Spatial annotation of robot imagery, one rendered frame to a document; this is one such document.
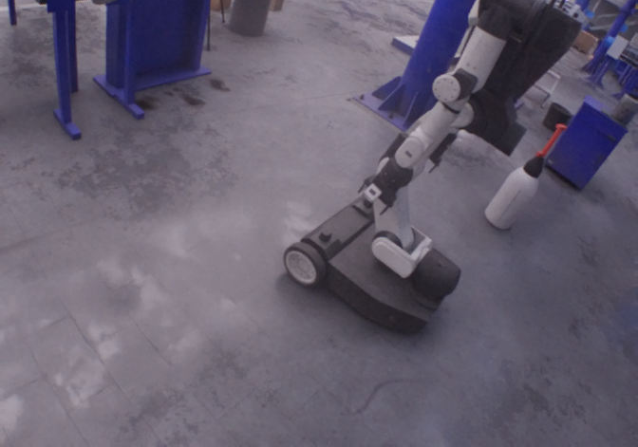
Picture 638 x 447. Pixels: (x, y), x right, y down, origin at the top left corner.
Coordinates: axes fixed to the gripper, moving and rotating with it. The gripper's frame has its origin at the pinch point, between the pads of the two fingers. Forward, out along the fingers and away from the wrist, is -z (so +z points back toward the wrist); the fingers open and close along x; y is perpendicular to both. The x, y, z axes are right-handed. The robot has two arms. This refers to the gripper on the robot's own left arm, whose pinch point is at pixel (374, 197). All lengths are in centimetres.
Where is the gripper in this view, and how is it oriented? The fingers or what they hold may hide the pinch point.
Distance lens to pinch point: 140.2
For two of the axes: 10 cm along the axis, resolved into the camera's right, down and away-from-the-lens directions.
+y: -5.8, 3.8, -7.2
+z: 4.4, -6.0, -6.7
